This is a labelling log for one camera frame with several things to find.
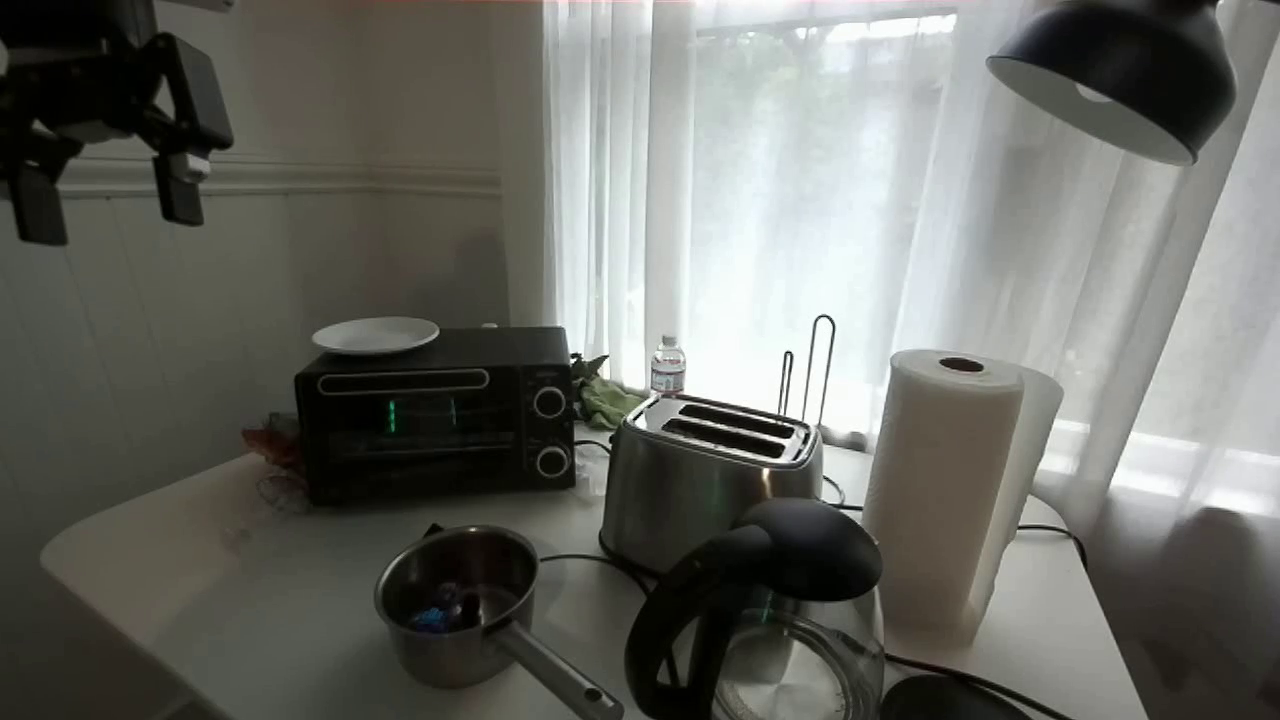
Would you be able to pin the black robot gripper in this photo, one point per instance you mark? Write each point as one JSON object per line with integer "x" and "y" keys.
{"x": 105, "y": 82}

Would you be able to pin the clear plastic water bottle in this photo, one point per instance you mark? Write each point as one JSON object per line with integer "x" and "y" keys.
{"x": 671, "y": 370}

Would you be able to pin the white paper towel roll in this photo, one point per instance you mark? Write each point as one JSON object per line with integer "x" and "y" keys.
{"x": 942, "y": 493}

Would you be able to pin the small red orange object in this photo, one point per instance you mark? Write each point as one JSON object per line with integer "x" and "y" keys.
{"x": 275, "y": 442}

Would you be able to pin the white round plate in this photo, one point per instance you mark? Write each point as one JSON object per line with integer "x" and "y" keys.
{"x": 379, "y": 334}

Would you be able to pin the black toaster oven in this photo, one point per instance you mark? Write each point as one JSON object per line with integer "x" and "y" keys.
{"x": 435, "y": 422}

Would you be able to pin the small blue object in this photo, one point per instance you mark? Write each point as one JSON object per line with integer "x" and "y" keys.
{"x": 435, "y": 617}

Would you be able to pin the green cloth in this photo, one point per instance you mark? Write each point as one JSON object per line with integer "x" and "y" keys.
{"x": 609, "y": 402}

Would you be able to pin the stainless steel saucepan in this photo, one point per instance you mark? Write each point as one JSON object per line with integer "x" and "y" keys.
{"x": 462, "y": 642}

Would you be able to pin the stainless steel two-slot toaster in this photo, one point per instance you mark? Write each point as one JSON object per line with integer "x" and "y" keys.
{"x": 692, "y": 485}

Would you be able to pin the white sheer curtain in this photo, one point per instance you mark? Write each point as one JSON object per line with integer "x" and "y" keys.
{"x": 801, "y": 186}

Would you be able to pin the black glass electric kettle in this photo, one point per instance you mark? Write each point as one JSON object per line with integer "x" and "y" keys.
{"x": 785, "y": 554}

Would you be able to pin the black round kettle base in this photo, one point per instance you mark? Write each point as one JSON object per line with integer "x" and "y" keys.
{"x": 948, "y": 700}

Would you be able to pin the black dome lamp shade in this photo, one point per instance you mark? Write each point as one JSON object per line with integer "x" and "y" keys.
{"x": 1124, "y": 66}

